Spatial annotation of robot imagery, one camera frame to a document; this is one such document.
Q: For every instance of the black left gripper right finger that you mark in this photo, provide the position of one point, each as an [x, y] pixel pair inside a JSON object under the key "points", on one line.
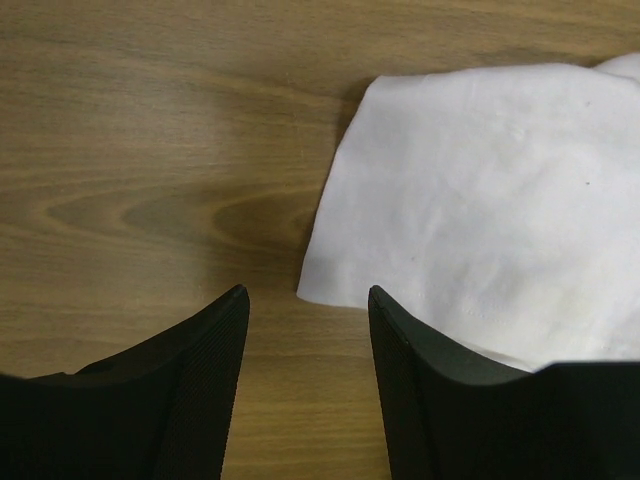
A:
{"points": [[451, 413]]}

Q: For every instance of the white t shirt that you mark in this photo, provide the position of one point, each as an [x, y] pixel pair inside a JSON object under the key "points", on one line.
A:
{"points": [[499, 205]]}

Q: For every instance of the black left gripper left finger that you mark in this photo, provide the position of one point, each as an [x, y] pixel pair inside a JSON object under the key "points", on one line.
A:
{"points": [[159, 410]]}

